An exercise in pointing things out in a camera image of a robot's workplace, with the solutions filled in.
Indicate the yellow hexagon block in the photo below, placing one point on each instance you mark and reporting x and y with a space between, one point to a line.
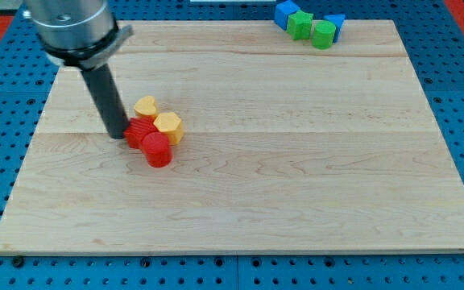
171 125

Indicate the blue cube block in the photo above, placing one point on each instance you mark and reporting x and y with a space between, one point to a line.
282 12

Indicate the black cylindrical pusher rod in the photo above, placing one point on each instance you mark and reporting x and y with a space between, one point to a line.
104 92

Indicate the wooden board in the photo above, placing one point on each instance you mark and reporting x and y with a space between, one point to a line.
287 150

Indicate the red cylinder block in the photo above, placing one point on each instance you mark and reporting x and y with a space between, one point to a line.
157 150

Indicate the red star block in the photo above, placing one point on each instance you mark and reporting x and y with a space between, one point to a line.
136 131

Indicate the green star block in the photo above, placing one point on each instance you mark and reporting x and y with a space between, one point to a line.
299 25

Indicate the yellow heart block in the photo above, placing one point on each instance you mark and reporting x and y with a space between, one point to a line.
146 107

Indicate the green cylinder block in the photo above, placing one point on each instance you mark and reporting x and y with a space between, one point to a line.
323 34

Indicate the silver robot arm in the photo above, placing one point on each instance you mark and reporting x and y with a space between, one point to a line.
84 34

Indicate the blue triangle block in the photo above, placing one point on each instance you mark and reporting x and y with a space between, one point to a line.
337 20

